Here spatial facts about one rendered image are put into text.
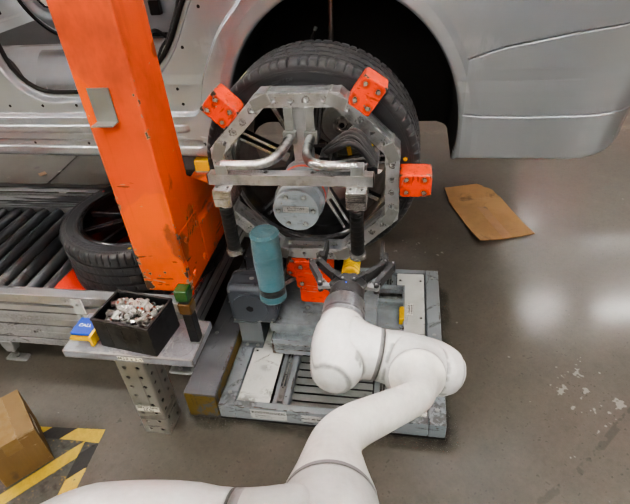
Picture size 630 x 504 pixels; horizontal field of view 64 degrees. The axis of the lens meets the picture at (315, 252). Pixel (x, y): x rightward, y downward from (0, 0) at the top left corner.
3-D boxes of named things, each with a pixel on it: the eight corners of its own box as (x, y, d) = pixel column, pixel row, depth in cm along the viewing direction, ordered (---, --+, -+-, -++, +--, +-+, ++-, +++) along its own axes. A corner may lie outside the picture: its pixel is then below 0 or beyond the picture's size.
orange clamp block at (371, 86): (369, 107, 137) (389, 80, 132) (367, 118, 131) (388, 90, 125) (348, 93, 136) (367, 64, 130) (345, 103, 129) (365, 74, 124)
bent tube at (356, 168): (369, 143, 136) (369, 105, 129) (363, 177, 120) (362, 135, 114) (305, 143, 139) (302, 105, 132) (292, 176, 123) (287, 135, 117)
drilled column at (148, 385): (181, 410, 188) (152, 331, 163) (171, 434, 180) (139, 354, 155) (156, 408, 189) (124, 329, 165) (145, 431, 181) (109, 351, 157)
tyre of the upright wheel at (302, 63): (407, 17, 144) (200, 59, 161) (406, 38, 126) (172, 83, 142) (428, 211, 181) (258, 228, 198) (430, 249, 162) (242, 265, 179)
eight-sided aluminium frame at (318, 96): (397, 250, 162) (403, 82, 130) (397, 263, 157) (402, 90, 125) (237, 244, 172) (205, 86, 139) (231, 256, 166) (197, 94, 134)
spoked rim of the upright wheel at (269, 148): (384, 50, 150) (230, 79, 163) (380, 74, 132) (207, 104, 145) (404, 195, 178) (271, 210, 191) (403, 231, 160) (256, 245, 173)
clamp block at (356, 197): (369, 193, 129) (368, 174, 126) (366, 211, 122) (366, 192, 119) (349, 192, 130) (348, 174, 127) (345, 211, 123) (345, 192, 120)
